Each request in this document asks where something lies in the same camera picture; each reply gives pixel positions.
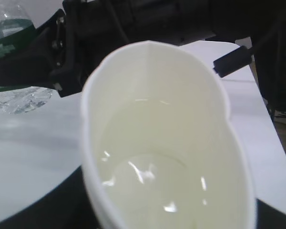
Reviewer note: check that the white paper cup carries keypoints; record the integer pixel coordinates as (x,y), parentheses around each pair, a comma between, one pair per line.
(158,147)

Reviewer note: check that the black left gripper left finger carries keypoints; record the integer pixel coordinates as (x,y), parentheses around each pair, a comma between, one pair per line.
(65,207)

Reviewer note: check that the clear green-label water bottle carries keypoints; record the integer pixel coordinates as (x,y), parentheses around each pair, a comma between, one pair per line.
(17,31)

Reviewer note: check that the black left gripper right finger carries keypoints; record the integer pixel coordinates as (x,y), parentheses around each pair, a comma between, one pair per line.
(268,217)

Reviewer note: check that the person leg dark trousers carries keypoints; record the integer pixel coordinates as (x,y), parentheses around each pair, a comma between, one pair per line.
(270,59)

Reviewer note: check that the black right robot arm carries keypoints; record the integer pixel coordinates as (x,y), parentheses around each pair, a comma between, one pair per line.
(183,21)

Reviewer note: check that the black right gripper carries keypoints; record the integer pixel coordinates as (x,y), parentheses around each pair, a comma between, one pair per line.
(32,56)

